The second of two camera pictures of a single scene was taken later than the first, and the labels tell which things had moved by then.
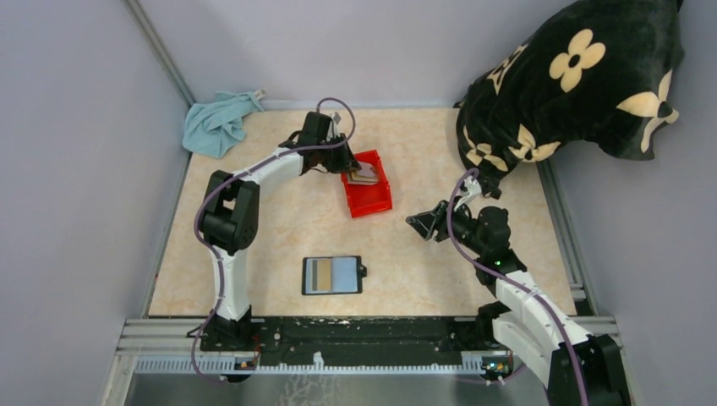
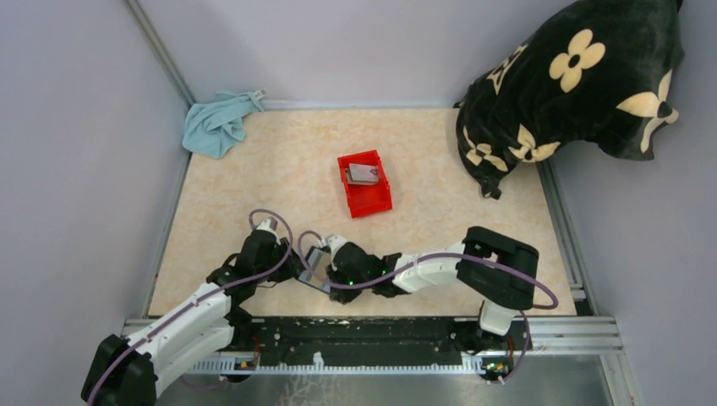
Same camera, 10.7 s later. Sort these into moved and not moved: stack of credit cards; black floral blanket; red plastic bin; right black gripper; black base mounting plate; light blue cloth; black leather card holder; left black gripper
Moved: right black gripper; black leather card holder; left black gripper
Not moved: light blue cloth; black floral blanket; stack of credit cards; black base mounting plate; red plastic bin
